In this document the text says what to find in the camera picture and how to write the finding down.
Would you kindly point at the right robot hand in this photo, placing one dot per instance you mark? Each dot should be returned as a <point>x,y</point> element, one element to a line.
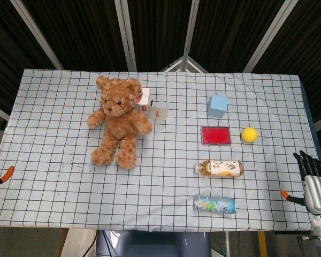
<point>317,192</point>

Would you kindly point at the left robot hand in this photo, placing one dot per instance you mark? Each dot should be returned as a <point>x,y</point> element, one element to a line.
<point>8,172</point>

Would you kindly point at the brown teddy bear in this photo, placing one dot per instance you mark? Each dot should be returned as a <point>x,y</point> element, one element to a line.
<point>117,125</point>

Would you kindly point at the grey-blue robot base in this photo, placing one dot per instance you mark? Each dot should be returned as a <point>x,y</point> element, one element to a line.
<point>155,243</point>

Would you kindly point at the yellow ball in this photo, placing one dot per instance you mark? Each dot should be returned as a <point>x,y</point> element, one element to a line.
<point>249,134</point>

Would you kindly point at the tea bottle with white cap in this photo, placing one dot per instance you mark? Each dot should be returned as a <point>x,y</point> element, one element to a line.
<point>222,168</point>

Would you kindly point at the white plastic bag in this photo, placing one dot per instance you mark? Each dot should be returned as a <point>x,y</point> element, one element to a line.
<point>80,242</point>

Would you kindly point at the light blue drink can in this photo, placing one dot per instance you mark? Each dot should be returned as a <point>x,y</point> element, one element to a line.
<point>215,204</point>

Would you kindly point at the red pad in dark case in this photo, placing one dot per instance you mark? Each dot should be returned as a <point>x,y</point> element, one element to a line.
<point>216,135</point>

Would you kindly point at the light blue cube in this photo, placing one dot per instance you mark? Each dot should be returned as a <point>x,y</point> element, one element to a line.
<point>217,105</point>

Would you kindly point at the round red hang tag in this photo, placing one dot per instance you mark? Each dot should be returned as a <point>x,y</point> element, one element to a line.
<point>138,97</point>

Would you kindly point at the blue checked tablecloth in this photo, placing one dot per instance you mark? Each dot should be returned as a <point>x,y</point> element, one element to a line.
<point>160,187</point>

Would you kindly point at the white box with red logo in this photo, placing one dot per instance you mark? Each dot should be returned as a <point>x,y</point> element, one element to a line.
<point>158,112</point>

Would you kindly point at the yellow post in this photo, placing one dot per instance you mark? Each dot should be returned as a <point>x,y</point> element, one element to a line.
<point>261,243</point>

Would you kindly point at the white metal frame bar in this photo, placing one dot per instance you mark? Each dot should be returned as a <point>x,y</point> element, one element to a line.
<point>126,34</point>
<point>187,32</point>
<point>36,32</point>
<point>268,37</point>

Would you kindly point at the white triangular frame joint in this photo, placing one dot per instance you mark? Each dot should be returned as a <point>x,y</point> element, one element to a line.
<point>184,64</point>

